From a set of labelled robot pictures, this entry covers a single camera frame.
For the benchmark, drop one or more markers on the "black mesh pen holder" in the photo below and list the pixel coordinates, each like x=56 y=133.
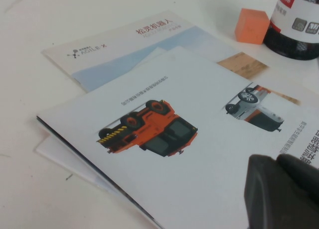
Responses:
x=294 y=22

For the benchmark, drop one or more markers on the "blue white Agilex brochure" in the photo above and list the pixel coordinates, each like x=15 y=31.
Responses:
x=119 y=59

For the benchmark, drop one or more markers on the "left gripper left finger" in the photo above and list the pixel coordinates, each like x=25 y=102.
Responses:
x=274 y=201

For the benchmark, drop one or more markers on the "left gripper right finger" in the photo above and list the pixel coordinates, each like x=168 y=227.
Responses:
x=304 y=174

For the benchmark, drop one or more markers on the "orange foam cube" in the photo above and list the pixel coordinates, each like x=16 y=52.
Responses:
x=251 y=27

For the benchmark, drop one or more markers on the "white Leador logistics brochure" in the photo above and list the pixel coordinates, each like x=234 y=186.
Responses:
x=199 y=176

